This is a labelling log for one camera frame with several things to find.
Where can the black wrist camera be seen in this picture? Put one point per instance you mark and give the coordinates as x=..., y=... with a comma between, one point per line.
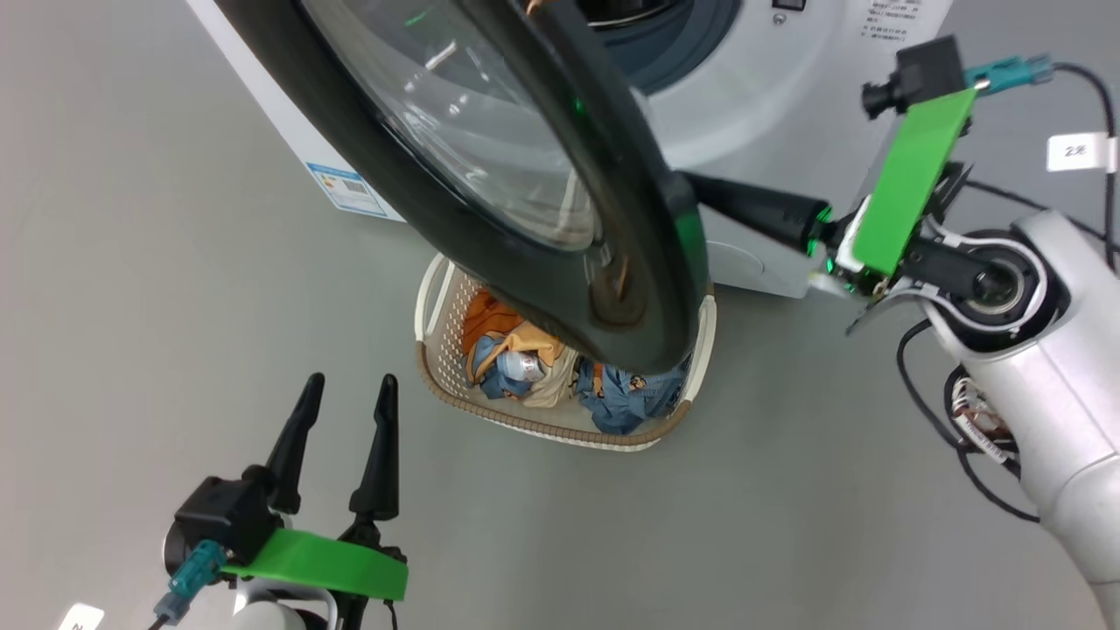
x=223, y=512
x=919, y=74

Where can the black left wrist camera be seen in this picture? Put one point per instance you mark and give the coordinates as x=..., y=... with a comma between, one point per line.
x=223, y=512

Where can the black round glass washer door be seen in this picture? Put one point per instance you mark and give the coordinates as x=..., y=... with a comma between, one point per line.
x=643, y=289

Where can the black door latch socket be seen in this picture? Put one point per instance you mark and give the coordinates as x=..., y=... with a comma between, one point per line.
x=787, y=3

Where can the blue bear-print garment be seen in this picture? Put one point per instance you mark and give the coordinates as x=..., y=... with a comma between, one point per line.
x=626, y=401

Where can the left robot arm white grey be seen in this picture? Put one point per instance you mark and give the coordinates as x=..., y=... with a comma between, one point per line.
x=280, y=612

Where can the white front-load washing machine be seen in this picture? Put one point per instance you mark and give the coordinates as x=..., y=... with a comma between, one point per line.
x=787, y=131

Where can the blue energy label sticker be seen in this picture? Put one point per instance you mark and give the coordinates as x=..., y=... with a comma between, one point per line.
x=348, y=188

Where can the grey rubber door gasket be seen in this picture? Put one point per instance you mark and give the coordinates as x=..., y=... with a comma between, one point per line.
x=691, y=48

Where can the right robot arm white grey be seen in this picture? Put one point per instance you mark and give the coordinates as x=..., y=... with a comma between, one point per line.
x=1050, y=394

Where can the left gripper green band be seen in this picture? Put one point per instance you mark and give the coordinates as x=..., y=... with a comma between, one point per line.
x=332, y=564

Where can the orange garment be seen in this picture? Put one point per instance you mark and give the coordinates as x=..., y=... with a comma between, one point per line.
x=488, y=319

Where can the cream perforated laundry basket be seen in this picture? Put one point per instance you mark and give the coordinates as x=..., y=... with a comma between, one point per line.
x=444, y=350

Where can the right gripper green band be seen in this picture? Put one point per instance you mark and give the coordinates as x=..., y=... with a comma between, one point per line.
x=910, y=192

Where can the beige and blue garment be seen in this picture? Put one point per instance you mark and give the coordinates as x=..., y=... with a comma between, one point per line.
x=542, y=367

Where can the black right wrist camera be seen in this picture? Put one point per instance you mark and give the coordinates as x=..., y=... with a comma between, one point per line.
x=919, y=74

